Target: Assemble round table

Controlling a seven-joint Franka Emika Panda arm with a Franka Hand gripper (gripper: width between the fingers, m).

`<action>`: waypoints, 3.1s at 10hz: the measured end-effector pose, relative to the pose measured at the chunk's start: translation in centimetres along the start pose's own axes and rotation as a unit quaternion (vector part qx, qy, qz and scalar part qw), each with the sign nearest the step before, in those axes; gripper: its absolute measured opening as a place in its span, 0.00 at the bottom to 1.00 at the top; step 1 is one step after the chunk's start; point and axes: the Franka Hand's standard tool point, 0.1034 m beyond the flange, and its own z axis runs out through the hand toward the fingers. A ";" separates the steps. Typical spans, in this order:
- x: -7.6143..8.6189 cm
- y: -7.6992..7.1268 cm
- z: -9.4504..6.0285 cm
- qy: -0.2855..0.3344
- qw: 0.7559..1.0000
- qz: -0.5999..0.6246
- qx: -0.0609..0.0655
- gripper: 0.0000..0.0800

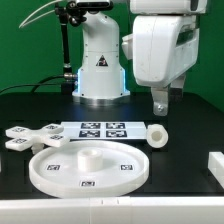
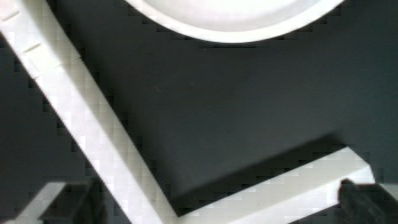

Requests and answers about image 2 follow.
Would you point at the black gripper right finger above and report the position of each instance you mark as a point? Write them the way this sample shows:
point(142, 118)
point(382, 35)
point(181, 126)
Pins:
point(368, 204)

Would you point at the white round table top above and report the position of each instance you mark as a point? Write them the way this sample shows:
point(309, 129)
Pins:
point(233, 21)

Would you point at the white obstacle fence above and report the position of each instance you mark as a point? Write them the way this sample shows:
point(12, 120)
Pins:
point(274, 203)

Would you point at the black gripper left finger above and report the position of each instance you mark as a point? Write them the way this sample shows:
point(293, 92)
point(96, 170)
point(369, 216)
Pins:
point(66, 204)

